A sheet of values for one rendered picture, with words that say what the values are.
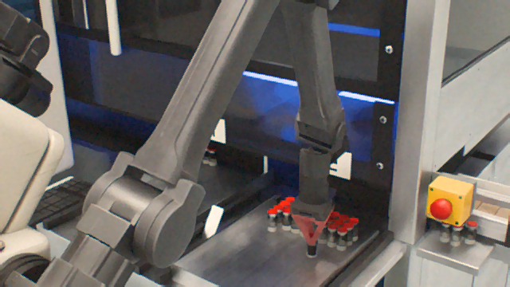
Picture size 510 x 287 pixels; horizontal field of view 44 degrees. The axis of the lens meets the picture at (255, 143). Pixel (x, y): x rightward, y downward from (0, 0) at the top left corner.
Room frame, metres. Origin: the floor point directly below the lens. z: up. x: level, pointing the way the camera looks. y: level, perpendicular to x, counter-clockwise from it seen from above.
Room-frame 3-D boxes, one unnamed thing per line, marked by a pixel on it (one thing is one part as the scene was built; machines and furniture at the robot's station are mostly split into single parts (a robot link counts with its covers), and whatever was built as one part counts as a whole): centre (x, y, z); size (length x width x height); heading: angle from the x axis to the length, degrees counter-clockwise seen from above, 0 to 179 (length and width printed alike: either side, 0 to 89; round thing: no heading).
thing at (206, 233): (1.11, 0.12, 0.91); 0.14 x 0.03 x 0.06; 142
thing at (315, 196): (1.07, -0.11, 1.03); 0.10 x 0.07 x 0.07; 158
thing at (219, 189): (1.35, 0.16, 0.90); 0.34 x 0.26 x 0.04; 143
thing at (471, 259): (1.11, -0.42, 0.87); 0.14 x 0.13 x 0.02; 143
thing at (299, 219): (1.07, -0.11, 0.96); 0.07 x 0.07 x 0.09; 68
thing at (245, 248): (1.05, -0.04, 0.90); 0.34 x 0.26 x 0.04; 143
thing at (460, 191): (1.09, -0.38, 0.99); 0.08 x 0.07 x 0.07; 143
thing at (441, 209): (1.05, -0.36, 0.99); 0.04 x 0.04 x 0.04; 53
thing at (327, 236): (1.14, -0.11, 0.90); 0.18 x 0.02 x 0.05; 53
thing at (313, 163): (1.07, -0.11, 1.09); 0.07 x 0.06 x 0.07; 149
